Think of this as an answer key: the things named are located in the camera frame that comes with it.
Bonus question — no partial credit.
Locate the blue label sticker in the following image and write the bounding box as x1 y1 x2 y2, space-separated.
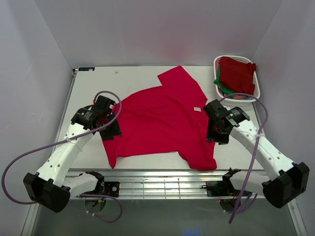
78 67 95 71

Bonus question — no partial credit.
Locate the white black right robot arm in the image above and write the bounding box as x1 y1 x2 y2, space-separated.
203 99 310 208

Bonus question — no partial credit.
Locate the pink t shirt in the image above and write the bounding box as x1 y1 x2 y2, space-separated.
214 59 247 100

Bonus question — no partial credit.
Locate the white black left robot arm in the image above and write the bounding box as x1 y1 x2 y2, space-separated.
23 95 122 213

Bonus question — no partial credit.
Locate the bright red t shirt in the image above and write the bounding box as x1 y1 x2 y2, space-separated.
103 66 217 171

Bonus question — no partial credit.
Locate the dark red folded t shirt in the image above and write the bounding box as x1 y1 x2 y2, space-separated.
220 57 257 95

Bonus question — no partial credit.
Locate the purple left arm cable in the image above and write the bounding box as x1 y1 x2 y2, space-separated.
1 90 124 223

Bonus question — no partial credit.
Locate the green t shirt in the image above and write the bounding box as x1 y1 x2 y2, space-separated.
214 66 234 95

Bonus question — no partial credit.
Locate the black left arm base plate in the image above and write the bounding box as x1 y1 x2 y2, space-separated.
100 181 120 197

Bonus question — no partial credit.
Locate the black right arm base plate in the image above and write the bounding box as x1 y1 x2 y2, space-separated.
201 180 236 197

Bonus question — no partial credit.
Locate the light blue t shirt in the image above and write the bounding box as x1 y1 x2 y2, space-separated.
219 93 252 101

